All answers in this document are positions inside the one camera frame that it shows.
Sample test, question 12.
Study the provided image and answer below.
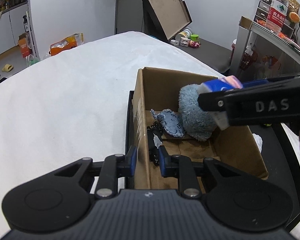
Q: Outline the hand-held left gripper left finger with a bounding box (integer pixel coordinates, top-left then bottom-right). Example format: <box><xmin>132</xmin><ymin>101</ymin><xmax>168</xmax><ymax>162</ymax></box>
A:
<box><xmin>54</xmin><ymin>146</ymin><xmax>138</xmax><ymax>199</ymax></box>

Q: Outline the orange carton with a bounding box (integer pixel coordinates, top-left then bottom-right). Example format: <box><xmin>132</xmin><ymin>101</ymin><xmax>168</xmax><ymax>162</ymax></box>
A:
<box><xmin>17</xmin><ymin>34</ymin><xmax>32</xmax><ymax>58</ymax></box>

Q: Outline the white cabinet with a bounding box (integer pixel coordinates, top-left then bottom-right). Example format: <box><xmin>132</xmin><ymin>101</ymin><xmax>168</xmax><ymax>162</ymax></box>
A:
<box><xmin>0</xmin><ymin>0</ymin><xmax>32</xmax><ymax>59</ymax></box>

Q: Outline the green plastic bag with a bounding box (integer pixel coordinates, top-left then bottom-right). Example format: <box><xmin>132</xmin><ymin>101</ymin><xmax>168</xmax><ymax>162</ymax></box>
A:
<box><xmin>26</xmin><ymin>55</ymin><xmax>40</xmax><ymax>67</ymax></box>

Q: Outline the orange shopping bag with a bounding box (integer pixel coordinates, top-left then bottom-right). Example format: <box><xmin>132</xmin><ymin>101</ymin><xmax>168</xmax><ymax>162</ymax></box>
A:
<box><xmin>49</xmin><ymin>38</ymin><xmax>78</xmax><ymax>57</ymax></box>

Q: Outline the white crumpled tissue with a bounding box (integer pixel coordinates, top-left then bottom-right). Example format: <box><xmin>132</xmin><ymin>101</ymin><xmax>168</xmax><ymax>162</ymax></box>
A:
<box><xmin>252</xmin><ymin>133</ymin><xmax>263</xmax><ymax>153</ymax></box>

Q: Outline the clear drawer organizer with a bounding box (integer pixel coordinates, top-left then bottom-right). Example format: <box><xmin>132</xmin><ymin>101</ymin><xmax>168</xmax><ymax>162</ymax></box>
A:
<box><xmin>254</xmin><ymin>0</ymin><xmax>294</xmax><ymax>34</ymax></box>

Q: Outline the white round can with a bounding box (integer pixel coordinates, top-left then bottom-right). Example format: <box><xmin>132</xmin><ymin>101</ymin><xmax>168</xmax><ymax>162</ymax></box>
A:
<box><xmin>176</xmin><ymin>27</ymin><xmax>192</xmax><ymax>40</ymax></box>

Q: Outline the yellow paper bag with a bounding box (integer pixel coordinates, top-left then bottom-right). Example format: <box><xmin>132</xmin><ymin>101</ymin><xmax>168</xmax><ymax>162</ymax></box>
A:
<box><xmin>65</xmin><ymin>33</ymin><xmax>84</xmax><ymax>47</ymax></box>

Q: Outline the grey fluffy plush toy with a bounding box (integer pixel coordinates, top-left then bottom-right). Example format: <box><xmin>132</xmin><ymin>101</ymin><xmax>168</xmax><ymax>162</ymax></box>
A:
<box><xmin>178</xmin><ymin>84</ymin><xmax>218</xmax><ymax>142</ymax></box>

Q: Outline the black star pouch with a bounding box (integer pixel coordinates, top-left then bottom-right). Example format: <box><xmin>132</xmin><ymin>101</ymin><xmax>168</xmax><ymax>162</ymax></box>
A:
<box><xmin>147</xmin><ymin>121</ymin><xmax>165</xmax><ymax>167</ymax></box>

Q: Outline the denim whale toy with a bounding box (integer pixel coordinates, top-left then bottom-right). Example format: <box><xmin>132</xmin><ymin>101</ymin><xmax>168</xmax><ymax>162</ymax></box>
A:
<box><xmin>150</xmin><ymin>109</ymin><xmax>185</xmax><ymax>138</ymax></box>

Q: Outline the leaning brown board frame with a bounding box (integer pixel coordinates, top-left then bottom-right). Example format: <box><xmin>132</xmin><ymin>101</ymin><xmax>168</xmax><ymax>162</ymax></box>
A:
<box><xmin>131</xmin><ymin>0</ymin><xmax>192</xmax><ymax>41</ymax></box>

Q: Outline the grey chair seat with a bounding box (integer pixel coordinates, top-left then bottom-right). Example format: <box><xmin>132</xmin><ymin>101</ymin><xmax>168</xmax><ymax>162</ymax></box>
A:
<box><xmin>170</xmin><ymin>36</ymin><xmax>234</xmax><ymax>74</ymax></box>

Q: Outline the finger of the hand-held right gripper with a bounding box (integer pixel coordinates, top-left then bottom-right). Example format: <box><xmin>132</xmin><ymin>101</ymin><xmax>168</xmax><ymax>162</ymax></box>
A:
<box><xmin>197</xmin><ymin>89</ymin><xmax>230</xmax><ymax>112</ymax></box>
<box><xmin>241</xmin><ymin>72</ymin><xmax>300</xmax><ymax>88</ymax></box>

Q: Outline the blue tissue pack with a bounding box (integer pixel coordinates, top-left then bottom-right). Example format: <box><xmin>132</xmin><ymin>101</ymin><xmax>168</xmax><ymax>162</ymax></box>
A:
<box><xmin>197</xmin><ymin>76</ymin><xmax>244</xmax><ymax>130</ymax></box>

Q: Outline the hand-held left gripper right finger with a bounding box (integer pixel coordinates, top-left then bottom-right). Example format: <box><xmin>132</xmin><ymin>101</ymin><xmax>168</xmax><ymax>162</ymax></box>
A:
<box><xmin>158</xmin><ymin>145</ymin><xmax>243</xmax><ymax>199</ymax></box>

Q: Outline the woven yellow basket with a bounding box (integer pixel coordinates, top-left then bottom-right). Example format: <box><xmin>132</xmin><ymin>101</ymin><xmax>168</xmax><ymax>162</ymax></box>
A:
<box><xmin>287</xmin><ymin>0</ymin><xmax>300</xmax><ymax>12</ymax></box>

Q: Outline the brown cardboard box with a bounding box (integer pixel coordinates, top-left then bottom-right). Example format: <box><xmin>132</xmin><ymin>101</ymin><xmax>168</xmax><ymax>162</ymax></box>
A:
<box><xmin>133</xmin><ymin>67</ymin><xmax>269</xmax><ymax>190</ymax></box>

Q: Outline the clear water bottle red label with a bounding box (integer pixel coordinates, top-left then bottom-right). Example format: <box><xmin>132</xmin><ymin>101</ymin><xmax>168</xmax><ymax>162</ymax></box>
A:
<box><xmin>265</xmin><ymin>0</ymin><xmax>290</xmax><ymax>34</ymax></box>

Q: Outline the black tray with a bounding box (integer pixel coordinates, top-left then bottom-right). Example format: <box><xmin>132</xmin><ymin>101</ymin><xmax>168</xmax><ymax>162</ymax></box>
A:
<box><xmin>124</xmin><ymin>90</ymin><xmax>300</xmax><ymax>233</ymax></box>

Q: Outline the red storage basket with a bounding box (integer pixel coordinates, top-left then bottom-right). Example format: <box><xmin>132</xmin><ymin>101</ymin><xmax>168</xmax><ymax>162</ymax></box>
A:
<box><xmin>239</xmin><ymin>50</ymin><xmax>257</xmax><ymax>71</ymax></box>

